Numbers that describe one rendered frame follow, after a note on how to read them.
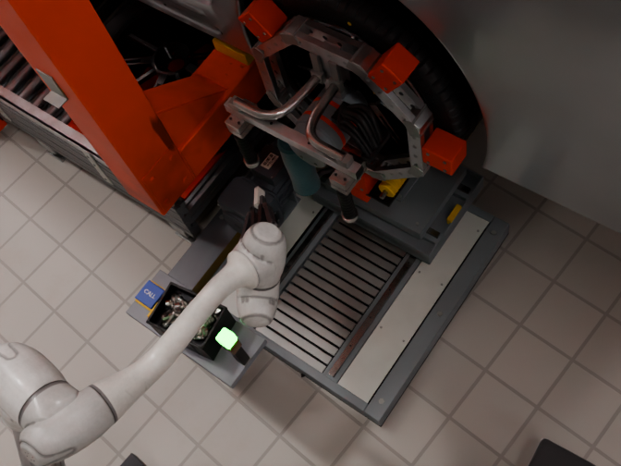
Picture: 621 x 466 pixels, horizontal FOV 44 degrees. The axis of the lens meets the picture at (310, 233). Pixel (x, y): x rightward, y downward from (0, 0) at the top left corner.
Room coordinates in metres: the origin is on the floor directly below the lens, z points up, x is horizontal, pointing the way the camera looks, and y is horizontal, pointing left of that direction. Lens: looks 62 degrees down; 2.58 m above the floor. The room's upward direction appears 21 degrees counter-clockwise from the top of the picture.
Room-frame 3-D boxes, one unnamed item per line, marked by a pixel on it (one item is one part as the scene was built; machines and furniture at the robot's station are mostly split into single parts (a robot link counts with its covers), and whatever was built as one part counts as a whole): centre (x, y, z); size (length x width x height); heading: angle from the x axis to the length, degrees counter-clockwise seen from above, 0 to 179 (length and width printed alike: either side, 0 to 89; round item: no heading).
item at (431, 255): (1.37, -0.35, 0.13); 0.50 x 0.36 x 0.10; 36
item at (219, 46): (1.76, -0.02, 0.70); 0.14 x 0.14 x 0.05; 36
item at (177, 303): (0.99, 0.42, 0.51); 0.20 x 0.14 x 0.13; 44
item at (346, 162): (1.12, -0.17, 1.03); 0.19 x 0.18 x 0.11; 126
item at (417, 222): (1.37, -0.35, 0.32); 0.40 x 0.30 x 0.28; 36
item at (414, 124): (1.27, -0.21, 0.85); 0.54 x 0.07 x 0.54; 36
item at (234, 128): (1.29, 0.06, 0.93); 0.09 x 0.05 x 0.05; 126
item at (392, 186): (1.23, -0.36, 0.51); 0.29 x 0.06 x 0.06; 126
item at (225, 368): (1.00, 0.43, 0.44); 0.43 x 0.17 x 0.03; 36
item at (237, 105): (1.28, -0.05, 1.03); 0.19 x 0.18 x 0.11; 126
